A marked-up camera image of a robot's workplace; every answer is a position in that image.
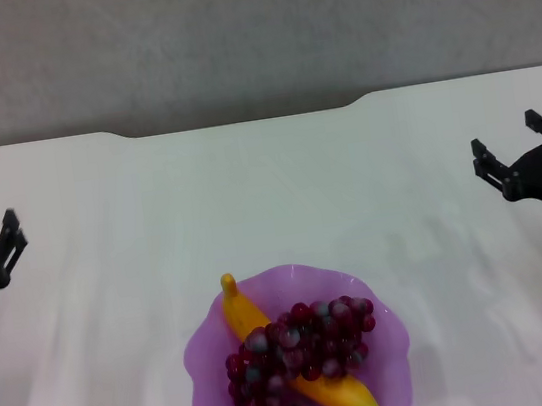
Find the yellow banana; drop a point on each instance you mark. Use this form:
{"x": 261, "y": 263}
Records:
{"x": 241, "y": 313}

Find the red grape bunch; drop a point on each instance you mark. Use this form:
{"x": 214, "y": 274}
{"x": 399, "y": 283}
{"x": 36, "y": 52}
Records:
{"x": 302, "y": 350}

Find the purple scalloped plastic plate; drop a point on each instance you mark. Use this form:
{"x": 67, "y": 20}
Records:
{"x": 387, "y": 348}

